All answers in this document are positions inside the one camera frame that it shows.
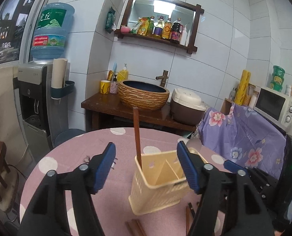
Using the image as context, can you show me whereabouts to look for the dark black chopstick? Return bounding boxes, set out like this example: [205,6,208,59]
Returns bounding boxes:
[188,202,196,218]

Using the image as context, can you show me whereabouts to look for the reddish brown chopstick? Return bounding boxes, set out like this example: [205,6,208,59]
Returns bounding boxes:
[186,206,190,236]

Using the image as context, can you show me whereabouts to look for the steel spoon long handle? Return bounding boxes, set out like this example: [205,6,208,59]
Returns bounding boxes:
[186,138,202,154]

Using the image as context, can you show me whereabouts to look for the brown wooden chopstick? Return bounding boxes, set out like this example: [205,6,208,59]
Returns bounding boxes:
[133,107,142,169]
[125,220,143,236]
[132,219,147,236]

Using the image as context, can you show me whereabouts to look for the pink polka dot tablecloth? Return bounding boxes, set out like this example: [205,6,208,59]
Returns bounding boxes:
[19,127,231,236]

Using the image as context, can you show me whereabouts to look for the purple floral cloth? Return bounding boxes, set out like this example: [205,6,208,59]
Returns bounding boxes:
[196,103,292,222]

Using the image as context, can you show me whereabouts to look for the white microwave oven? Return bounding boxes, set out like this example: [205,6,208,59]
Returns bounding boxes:
[254,87,292,131]

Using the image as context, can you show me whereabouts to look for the cream plastic utensil holder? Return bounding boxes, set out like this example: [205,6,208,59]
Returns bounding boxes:
[128,147,209,216]

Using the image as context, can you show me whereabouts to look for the grey water dispenser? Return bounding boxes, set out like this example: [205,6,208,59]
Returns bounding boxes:
[17,60,75,160]

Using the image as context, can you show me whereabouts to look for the green stacked noodle cups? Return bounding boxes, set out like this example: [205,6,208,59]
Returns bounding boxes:
[269,65,285,92]

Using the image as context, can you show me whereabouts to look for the yellow roll package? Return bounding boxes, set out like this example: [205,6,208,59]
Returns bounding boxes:
[234,70,251,105]

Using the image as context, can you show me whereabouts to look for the dark wooden side table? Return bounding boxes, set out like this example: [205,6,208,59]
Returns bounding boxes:
[81,93,196,135]

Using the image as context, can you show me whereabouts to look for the white brown rice cooker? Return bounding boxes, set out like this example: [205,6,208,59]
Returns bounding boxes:
[170,88,207,126]

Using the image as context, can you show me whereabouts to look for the paper cup stack on dispenser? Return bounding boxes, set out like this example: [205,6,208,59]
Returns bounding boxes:
[51,58,67,89]

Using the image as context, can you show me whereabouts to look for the yellow mug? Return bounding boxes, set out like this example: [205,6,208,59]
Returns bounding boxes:
[100,80,111,94]

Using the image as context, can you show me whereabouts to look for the pink small bottle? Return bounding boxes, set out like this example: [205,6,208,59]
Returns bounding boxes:
[110,74,118,94]

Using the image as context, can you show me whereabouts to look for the woven basket sink bowl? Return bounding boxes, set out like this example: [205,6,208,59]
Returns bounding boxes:
[118,80,170,111]

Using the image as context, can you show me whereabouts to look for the bamboo style faucet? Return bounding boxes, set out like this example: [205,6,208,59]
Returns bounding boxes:
[155,70,168,87]

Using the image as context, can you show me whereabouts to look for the yellow soap bottle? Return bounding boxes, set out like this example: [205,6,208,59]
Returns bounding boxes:
[117,63,129,82]

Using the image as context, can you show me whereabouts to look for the blue water jug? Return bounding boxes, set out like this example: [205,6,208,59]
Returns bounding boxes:
[30,2,75,60]

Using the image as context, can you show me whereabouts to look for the yellow oil bottle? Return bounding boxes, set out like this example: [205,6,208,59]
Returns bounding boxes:
[162,18,172,40]

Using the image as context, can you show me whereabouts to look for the dark soy sauce bottle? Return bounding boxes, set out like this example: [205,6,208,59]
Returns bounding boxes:
[170,18,183,44]

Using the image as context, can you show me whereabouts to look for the green packet on wall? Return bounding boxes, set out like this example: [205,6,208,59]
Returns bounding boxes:
[104,7,116,34]

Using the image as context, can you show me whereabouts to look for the window with metal frame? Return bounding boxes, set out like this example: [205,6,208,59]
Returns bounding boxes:
[0,0,45,64]

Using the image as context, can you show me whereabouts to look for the wooden framed wall mirror shelf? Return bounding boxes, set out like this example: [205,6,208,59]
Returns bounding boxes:
[115,0,204,54]

